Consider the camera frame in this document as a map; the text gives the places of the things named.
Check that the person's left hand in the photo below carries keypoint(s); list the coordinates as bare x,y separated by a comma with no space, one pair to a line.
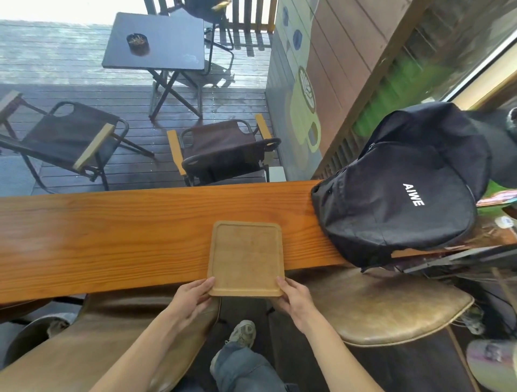
188,303

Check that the person's right hand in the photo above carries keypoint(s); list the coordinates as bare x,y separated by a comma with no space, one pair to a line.
299,307

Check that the person's right thumb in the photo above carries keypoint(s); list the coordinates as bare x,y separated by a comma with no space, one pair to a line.
284,284

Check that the person's left thumb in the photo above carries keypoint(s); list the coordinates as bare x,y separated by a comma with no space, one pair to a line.
205,284

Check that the rectangular wooden tray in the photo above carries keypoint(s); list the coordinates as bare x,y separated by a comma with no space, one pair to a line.
246,258

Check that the person's left forearm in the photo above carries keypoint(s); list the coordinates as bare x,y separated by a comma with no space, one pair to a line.
137,355

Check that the person's right forearm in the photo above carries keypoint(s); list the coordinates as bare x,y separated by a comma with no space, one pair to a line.
339,359

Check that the grey sneaker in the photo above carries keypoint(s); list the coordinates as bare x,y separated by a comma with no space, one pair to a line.
242,333

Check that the person's blue jeans leg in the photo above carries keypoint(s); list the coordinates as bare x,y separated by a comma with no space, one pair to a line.
242,371

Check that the tan leather stool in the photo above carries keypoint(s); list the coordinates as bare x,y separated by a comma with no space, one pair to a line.
80,347
387,307

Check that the small white box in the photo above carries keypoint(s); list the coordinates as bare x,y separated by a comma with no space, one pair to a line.
277,174

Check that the brown folding chair wooden armrests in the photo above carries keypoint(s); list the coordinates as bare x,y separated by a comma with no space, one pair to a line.
224,149

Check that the black backpack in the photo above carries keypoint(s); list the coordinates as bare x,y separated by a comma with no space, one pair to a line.
400,202

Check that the round grey bin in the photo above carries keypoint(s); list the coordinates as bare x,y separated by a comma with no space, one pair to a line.
32,335

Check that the black folding chair wooden armrests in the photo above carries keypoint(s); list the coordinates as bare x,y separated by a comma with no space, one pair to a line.
68,129

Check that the colourful magazine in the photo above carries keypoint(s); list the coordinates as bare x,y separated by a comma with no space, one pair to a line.
499,199

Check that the black folding table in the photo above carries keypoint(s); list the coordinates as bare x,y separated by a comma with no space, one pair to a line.
155,40

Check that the black ashtray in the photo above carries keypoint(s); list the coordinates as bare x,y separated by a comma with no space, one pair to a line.
138,43

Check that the black cap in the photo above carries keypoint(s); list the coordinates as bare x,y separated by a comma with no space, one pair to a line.
499,145

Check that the wooden railing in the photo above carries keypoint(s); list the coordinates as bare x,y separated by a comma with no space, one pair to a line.
250,16

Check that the black folding chair yellow armrest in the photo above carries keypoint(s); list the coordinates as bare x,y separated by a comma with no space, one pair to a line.
210,12

